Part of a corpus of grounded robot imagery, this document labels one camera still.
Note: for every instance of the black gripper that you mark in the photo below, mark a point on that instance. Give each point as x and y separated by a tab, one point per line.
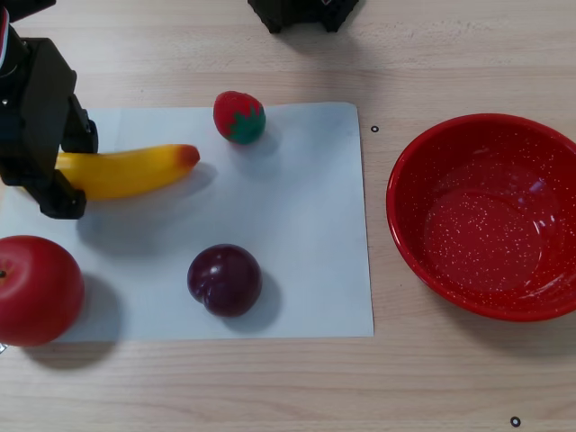
33	150

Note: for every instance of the yellow plastic banana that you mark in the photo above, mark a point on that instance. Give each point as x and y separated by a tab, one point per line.
135	171

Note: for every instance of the red plastic strawberry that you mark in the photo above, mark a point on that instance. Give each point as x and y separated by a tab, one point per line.
236	114

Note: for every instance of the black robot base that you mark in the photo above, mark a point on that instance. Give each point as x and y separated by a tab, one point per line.
297	13

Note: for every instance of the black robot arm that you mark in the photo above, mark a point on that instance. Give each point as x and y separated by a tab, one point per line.
31	6

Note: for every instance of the red speckled enamel bowl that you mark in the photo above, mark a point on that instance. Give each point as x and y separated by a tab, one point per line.
477	234

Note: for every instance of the red plastic apple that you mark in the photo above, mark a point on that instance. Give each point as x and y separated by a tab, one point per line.
36	292

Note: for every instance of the dark purple plastic plum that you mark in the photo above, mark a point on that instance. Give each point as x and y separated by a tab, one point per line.
225	281

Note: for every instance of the white paper sheet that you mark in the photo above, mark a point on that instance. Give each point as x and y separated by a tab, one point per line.
288	252

